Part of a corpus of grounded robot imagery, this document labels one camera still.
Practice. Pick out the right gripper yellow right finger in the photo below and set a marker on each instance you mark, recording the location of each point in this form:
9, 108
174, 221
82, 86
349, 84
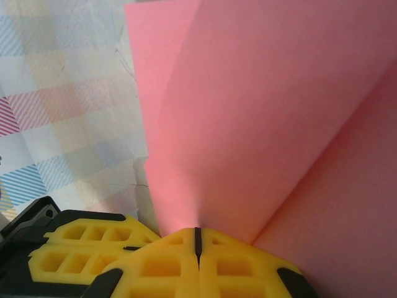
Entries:
211, 279

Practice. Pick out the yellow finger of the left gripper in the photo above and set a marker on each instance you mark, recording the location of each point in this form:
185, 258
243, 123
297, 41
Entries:
37, 260
133, 229

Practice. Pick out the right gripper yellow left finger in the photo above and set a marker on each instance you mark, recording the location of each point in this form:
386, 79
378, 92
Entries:
186, 279

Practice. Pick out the pink cloth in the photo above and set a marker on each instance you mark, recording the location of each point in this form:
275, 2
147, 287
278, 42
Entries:
248, 124

